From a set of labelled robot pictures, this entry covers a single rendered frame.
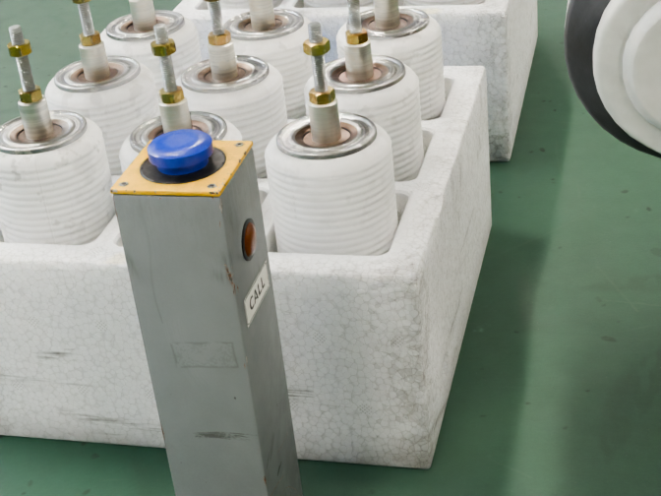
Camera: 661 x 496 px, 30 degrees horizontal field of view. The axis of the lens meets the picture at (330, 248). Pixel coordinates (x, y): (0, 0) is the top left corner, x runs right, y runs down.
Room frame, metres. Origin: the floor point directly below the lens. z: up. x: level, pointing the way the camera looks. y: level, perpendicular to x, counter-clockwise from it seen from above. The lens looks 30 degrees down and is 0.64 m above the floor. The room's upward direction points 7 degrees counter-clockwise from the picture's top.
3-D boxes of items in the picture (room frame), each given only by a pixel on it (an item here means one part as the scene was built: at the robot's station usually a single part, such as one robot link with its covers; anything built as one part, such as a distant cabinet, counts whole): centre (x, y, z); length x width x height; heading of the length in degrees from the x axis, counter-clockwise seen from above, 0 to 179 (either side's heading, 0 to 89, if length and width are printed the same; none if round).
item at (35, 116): (0.91, 0.22, 0.26); 0.02 x 0.02 x 0.03
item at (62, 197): (0.91, 0.22, 0.16); 0.10 x 0.10 x 0.18
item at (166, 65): (0.87, 0.11, 0.30); 0.01 x 0.01 x 0.08
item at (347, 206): (0.84, -0.01, 0.16); 0.10 x 0.10 x 0.18
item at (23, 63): (0.91, 0.22, 0.30); 0.01 x 0.01 x 0.08
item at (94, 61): (1.02, 0.19, 0.26); 0.02 x 0.02 x 0.03
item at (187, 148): (0.69, 0.08, 0.32); 0.04 x 0.04 x 0.02
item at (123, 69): (1.02, 0.19, 0.25); 0.08 x 0.08 x 0.01
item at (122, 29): (1.13, 0.15, 0.25); 0.08 x 0.08 x 0.01
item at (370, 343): (0.99, 0.07, 0.09); 0.39 x 0.39 x 0.18; 73
